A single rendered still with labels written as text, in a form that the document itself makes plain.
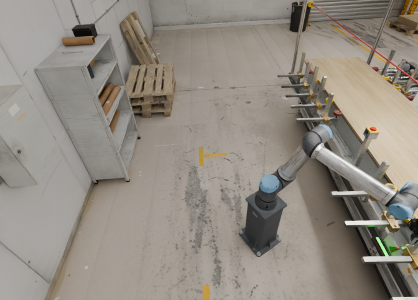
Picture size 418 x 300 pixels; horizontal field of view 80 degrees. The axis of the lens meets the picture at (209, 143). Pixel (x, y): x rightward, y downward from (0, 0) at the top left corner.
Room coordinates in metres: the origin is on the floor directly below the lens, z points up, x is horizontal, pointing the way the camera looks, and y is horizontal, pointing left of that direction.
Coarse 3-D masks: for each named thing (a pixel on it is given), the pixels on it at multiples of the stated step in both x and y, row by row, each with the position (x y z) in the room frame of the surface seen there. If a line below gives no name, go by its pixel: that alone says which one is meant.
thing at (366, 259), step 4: (364, 256) 0.66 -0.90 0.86; (368, 256) 0.66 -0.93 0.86; (372, 256) 0.65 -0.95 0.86; (376, 256) 0.65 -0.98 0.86; (380, 256) 0.65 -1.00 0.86; (384, 256) 0.65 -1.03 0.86; (388, 256) 0.65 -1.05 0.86; (392, 256) 0.65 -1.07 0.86; (396, 256) 0.65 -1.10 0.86; (400, 256) 0.64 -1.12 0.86; (404, 256) 0.64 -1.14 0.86; (408, 256) 0.64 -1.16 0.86; (364, 260) 0.64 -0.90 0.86; (368, 260) 0.63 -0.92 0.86; (372, 260) 0.63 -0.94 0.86; (376, 260) 0.63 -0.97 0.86; (380, 260) 0.63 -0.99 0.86; (384, 260) 0.63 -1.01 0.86; (388, 260) 0.63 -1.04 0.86; (392, 260) 0.63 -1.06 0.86; (396, 260) 0.62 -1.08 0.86; (400, 260) 0.62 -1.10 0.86; (404, 260) 0.62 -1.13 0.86; (408, 260) 0.62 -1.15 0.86; (412, 260) 0.62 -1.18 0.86
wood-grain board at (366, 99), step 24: (312, 72) 3.10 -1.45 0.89; (336, 72) 3.03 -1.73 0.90; (360, 72) 2.99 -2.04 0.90; (336, 96) 2.43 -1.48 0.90; (360, 96) 2.40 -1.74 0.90; (384, 96) 2.37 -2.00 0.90; (360, 120) 1.96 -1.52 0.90; (384, 120) 1.94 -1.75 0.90; (408, 120) 1.92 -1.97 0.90; (384, 144) 1.59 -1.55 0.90; (408, 144) 1.58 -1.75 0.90; (408, 168) 1.31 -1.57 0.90
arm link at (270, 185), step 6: (270, 174) 1.34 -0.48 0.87; (264, 180) 1.29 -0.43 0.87; (270, 180) 1.28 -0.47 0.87; (276, 180) 1.28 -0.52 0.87; (264, 186) 1.24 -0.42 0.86; (270, 186) 1.23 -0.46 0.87; (276, 186) 1.23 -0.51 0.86; (282, 186) 1.27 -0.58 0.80; (258, 192) 1.29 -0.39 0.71; (264, 192) 1.22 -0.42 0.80; (270, 192) 1.20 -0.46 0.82; (276, 192) 1.22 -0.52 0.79; (264, 198) 1.22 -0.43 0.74; (270, 198) 1.20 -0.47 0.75
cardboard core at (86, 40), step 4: (88, 36) 2.67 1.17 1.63; (92, 36) 2.67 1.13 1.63; (64, 40) 2.63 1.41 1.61; (68, 40) 2.63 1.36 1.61; (72, 40) 2.63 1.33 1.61; (76, 40) 2.63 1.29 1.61; (80, 40) 2.63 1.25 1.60; (84, 40) 2.63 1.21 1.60; (88, 40) 2.63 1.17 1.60; (92, 40) 2.64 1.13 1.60; (64, 44) 2.63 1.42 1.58; (68, 44) 2.63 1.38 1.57; (72, 44) 2.63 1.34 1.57; (76, 44) 2.64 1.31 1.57; (80, 44) 2.64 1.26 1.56; (84, 44) 2.64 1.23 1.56; (88, 44) 2.65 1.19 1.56
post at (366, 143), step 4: (364, 140) 1.44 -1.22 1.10; (368, 140) 1.41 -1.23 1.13; (364, 144) 1.42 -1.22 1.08; (368, 144) 1.41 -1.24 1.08; (360, 148) 1.44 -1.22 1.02; (364, 148) 1.41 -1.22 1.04; (360, 152) 1.42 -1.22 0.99; (364, 152) 1.41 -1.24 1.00; (356, 156) 1.44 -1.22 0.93; (360, 156) 1.41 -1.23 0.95; (356, 160) 1.42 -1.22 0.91; (360, 160) 1.41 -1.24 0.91; (356, 164) 1.41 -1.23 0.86
